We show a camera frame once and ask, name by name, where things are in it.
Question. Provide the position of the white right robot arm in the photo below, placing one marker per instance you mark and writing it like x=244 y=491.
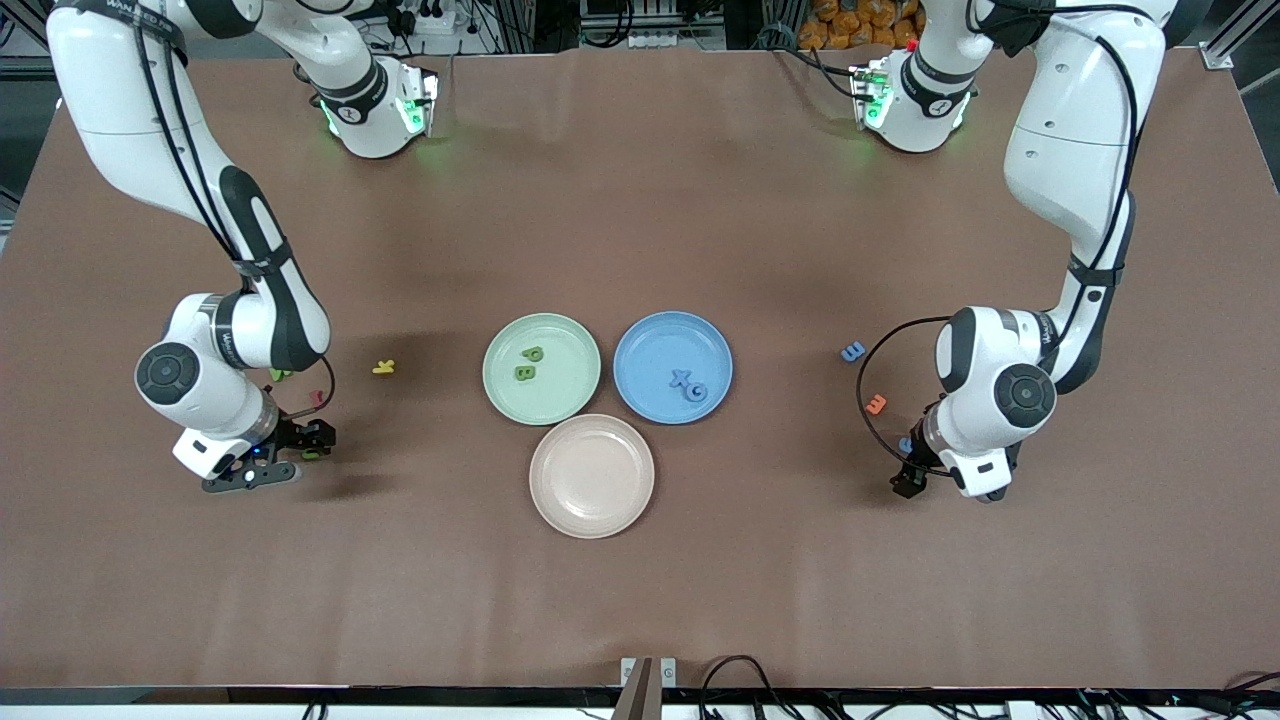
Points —
x=200 y=400

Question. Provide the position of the green round plate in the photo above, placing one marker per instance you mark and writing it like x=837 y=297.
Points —
x=560 y=385

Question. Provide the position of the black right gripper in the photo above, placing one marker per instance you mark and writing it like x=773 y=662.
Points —
x=292 y=436

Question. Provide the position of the pile of orange bags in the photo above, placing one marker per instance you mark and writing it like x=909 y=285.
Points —
x=845 y=25

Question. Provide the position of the aluminium frame post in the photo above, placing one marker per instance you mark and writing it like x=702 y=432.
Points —
x=1217 y=55

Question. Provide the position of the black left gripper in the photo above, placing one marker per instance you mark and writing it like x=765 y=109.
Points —
x=918 y=465

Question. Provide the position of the blue round plate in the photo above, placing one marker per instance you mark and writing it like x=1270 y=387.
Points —
x=650 y=350

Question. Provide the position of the blue letter X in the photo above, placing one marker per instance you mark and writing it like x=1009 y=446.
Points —
x=681 y=378

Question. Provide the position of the black table edge rail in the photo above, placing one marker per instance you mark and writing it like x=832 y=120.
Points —
x=400 y=695

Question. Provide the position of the long white power strip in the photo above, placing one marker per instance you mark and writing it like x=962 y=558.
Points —
x=660 y=40

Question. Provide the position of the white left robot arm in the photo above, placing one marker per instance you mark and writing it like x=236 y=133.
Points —
x=985 y=350

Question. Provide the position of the blue letter G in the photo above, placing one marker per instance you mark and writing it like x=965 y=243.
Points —
x=696 y=391

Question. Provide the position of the blue letter E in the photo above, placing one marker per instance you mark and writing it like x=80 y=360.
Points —
x=852 y=351

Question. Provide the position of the orange letter E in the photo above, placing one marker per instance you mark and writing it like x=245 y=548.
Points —
x=876 y=405

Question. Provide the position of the white power strip with plugs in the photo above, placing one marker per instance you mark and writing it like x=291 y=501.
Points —
x=437 y=18

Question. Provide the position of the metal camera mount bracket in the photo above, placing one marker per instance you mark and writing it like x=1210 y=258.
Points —
x=648 y=690

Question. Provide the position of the beige round plate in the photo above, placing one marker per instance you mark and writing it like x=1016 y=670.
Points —
x=591 y=476

